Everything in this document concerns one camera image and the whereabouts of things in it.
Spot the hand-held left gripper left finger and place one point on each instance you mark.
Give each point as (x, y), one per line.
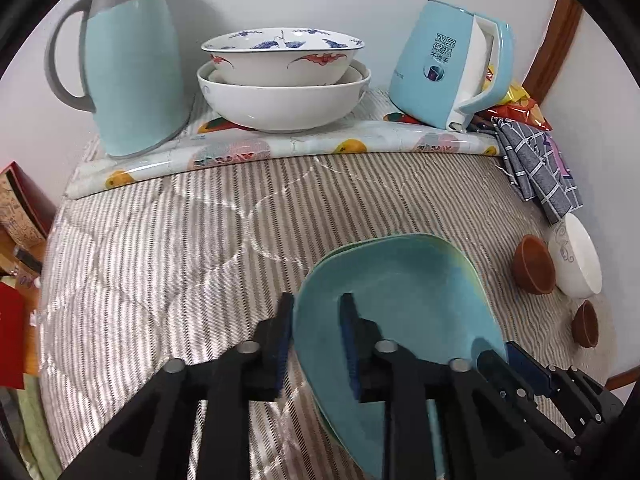
(286, 345)

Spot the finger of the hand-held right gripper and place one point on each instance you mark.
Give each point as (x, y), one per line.
(492, 367)
(527, 365)

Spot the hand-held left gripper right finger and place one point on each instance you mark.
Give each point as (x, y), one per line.
(350, 350)

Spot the green plate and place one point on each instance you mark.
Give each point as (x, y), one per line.
(324, 422)

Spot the teal plate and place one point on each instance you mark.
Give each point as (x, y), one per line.
(400, 280)

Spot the small brown clay cup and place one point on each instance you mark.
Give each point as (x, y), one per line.
(585, 325)

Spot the small white bowl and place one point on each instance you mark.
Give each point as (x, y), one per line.
(575, 255)

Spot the striped quilt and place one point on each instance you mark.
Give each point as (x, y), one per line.
(175, 260)

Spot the grey checkered cloth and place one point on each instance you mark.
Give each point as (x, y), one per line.
(540, 170)

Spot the fruit print table mat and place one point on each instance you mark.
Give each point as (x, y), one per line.
(300, 142)

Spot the purple packet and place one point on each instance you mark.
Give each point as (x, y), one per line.
(559, 155)

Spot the large plain white bowl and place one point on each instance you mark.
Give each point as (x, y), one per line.
(280, 105)

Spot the red yellow snack packet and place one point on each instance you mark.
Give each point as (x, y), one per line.
(525, 110)

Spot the red bag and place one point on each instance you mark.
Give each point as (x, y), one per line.
(11, 335)

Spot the patterned white bowl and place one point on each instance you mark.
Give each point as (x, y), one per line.
(280, 67)

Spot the red brown printed box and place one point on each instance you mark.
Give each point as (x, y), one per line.
(22, 210)

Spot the light blue electric kettle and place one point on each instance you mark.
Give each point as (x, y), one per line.
(430, 60)

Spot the light blue thermos jug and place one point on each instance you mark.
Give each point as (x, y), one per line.
(130, 60)

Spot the wooden door frame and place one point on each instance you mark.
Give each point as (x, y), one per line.
(552, 45)

